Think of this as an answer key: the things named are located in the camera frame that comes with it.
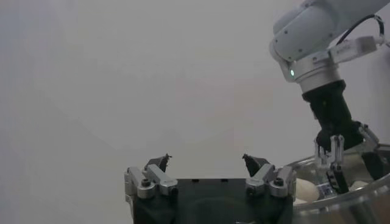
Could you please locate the white steamed baozi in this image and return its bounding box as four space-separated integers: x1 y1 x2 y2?
294 178 321 204

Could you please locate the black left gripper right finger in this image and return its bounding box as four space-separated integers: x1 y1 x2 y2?
242 153 297 198

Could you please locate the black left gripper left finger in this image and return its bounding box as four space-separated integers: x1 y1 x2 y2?
124 153 179 200

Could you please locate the stainless steel steamer basket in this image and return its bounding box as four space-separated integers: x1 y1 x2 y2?
286 142 390 224

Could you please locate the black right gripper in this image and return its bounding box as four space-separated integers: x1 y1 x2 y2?
301 79 387 195

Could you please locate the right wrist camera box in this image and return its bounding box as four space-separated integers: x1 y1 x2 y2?
330 35 385 63

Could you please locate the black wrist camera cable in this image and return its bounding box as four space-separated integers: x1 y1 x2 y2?
336 13 386 46

